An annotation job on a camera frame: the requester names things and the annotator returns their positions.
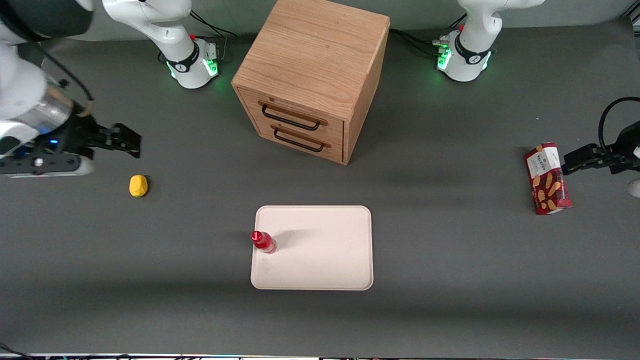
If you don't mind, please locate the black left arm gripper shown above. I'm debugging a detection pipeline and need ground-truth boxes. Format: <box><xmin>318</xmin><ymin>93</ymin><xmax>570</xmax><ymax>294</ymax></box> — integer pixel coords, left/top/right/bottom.
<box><xmin>562</xmin><ymin>119</ymin><xmax>640</xmax><ymax>175</ymax></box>

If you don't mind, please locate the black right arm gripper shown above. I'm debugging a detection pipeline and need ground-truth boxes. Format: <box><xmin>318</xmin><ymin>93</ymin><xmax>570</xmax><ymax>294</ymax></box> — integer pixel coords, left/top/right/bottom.
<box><xmin>45</xmin><ymin>102</ymin><xmax>143</xmax><ymax>162</ymax></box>

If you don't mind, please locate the red coke bottle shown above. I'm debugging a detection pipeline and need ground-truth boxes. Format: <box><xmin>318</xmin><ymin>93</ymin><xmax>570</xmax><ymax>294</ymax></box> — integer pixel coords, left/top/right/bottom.
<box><xmin>250</xmin><ymin>230</ymin><xmax>278</xmax><ymax>255</ymax></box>

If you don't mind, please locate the beige rectangular tray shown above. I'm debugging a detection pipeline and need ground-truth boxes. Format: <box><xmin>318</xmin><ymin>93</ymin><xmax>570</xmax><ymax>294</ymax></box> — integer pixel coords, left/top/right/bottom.
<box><xmin>250</xmin><ymin>205</ymin><xmax>375</xmax><ymax>291</ymax></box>

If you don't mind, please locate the yellow lemon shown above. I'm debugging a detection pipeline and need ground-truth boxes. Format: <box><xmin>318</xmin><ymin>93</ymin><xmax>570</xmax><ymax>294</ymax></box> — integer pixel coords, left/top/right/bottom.
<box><xmin>128</xmin><ymin>174</ymin><xmax>149</xmax><ymax>198</ymax></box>

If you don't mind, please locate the red tartan shortbread box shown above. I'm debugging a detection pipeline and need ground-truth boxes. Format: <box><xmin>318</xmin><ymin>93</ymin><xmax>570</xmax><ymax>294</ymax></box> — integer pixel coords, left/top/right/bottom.
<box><xmin>524</xmin><ymin>142</ymin><xmax>573</xmax><ymax>216</ymax></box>

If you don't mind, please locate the wooden two-drawer cabinet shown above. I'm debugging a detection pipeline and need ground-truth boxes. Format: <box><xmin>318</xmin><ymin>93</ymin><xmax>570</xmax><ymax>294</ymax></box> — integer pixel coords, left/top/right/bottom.
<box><xmin>231</xmin><ymin>0</ymin><xmax>391</xmax><ymax>166</ymax></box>

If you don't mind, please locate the black looped gripper cable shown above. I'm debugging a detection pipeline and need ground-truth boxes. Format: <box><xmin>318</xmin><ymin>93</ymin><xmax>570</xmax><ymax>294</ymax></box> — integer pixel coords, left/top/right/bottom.
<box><xmin>598</xmin><ymin>96</ymin><xmax>640</xmax><ymax>153</ymax></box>

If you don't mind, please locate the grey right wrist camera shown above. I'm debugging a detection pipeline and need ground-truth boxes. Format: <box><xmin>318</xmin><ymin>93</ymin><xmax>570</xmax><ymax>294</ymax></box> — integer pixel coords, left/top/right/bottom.
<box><xmin>0</xmin><ymin>151</ymin><xmax>95</xmax><ymax>179</ymax></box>

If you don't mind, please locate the black right arm wrist cable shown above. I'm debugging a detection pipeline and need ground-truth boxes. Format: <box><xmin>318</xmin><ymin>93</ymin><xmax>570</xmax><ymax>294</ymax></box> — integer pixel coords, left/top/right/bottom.
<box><xmin>27</xmin><ymin>42</ymin><xmax>96</xmax><ymax>118</ymax></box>

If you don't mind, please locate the black right arm base cable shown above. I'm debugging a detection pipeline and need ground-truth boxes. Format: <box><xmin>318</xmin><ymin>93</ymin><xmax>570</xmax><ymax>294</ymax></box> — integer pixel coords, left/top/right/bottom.
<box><xmin>188</xmin><ymin>9</ymin><xmax>239</xmax><ymax>40</ymax></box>

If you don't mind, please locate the black arm base cable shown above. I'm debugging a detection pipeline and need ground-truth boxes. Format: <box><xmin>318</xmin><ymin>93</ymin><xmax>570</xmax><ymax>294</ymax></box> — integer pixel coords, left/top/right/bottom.
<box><xmin>389</xmin><ymin>13</ymin><xmax>469</xmax><ymax>57</ymax></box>
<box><xmin>188</xmin><ymin>9</ymin><xmax>239</xmax><ymax>40</ymax></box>

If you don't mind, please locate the black drawer handle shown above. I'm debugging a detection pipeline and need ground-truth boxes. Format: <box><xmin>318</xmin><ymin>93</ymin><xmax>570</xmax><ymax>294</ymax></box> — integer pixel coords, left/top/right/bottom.
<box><xmin>270</xmin><ymin>124</ymin><xmax>332</xmax><ymax>153</ymax></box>
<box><xmin>258</xmin><ymin>100</ymin><xmax>330</xmax><ymax>132</ymax></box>

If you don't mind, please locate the black left arm base cable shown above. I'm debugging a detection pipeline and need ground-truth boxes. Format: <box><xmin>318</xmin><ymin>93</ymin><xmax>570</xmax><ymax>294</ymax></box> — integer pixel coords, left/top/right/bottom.
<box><xmin>389</xmin><ymin>13</ymin><xmax>469</xmax><ymax>57</ymax></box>

